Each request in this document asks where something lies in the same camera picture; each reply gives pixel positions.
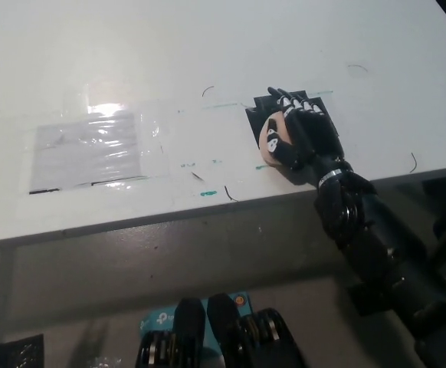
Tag clear plastic covered paper sheet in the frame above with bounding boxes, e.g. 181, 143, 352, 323
28, 100, 171, 195

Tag pink dumpling toy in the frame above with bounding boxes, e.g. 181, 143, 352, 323
257, 110, 297, 168

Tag teal router box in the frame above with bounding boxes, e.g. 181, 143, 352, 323
137, 291, 254, 368

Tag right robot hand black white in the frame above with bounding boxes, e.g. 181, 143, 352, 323
264, 86, 347, 186

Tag black mask patch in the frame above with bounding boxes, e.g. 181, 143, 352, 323
244, 89, 341, 155

